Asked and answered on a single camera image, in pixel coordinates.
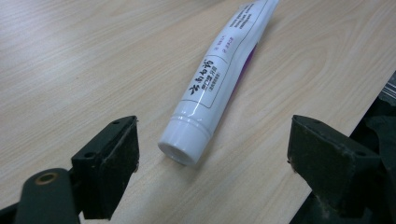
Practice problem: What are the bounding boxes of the white toothpaste tube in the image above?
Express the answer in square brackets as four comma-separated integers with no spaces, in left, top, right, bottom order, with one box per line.
[157,0,280,166]

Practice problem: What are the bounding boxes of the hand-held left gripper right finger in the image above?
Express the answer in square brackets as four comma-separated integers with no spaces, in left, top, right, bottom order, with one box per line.
[288,115,382,218]

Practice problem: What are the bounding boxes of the dark cloth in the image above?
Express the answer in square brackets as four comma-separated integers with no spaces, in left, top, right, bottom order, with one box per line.
[351,71,396,224]

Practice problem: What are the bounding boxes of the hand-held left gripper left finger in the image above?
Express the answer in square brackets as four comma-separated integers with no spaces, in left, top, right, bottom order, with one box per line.
[71,115,140,220]

